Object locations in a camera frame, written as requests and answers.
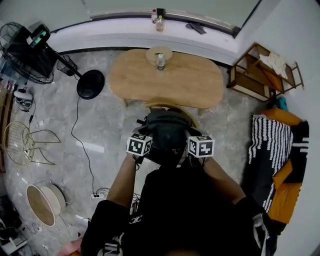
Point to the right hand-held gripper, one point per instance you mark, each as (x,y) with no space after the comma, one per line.
(202,147)

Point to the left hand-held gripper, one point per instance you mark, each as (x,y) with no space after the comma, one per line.
(136,146)

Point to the dark grey backpack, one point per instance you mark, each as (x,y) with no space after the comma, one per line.
(167,132)

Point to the person's left forearm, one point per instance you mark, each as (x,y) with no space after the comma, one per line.
(122,180)

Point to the person's right forearm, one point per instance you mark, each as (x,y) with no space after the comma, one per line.
(223,177)

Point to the white power strip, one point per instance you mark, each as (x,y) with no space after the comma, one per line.
(98,195)

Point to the person's black shirt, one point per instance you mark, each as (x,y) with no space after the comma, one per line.
(185,212)

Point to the oval wooden coffee table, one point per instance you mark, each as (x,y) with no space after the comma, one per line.
(175,85)

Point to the black white striped blanket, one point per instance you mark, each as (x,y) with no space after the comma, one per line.
(271,145)

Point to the black standing fan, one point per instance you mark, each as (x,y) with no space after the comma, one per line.
(90,85)

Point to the wooden rattan rack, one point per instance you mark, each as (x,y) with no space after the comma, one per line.
(252,82)

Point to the clear plastic water bottle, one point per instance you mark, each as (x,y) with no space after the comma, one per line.
(160,62)

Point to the teal object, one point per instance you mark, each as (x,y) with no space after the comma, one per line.
(282,103)

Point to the round wooden tissue box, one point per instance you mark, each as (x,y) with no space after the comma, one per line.
(152,56)

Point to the orange sofa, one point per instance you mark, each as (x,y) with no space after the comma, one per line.
(286,197)

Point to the white round glass-top table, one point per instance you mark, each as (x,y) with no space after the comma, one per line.
(46,203)

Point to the white crumpled cloth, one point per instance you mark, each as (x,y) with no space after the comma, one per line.
(273,62)

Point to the dark grey cloth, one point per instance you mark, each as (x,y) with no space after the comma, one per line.
(197,27)

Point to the white grey device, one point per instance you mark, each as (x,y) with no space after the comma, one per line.
(22,95)

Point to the yellowish plastic bottle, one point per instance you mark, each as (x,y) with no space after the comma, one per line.
(160,23)

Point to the red-capped bottle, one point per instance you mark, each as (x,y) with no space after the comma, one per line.
(154,16)

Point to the small black box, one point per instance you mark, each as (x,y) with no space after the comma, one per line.
(161,11)

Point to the black tower unit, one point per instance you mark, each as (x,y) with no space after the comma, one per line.
(22,57)

